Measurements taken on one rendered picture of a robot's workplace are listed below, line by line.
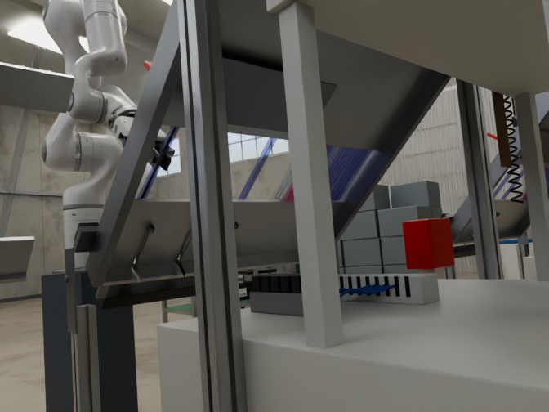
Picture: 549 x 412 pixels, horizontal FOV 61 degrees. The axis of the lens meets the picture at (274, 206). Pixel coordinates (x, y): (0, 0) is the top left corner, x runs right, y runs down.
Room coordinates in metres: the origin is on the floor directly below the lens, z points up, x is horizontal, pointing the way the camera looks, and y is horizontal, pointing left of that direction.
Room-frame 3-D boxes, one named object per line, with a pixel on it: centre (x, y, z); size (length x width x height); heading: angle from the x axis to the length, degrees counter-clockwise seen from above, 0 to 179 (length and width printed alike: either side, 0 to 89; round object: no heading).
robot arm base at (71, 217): (1.41, 0.58, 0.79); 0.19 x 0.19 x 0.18
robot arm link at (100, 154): (1.43, 0.55, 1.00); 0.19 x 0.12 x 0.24; 124
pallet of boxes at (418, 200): (5.37, -1.13, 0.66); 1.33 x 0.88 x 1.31; 55
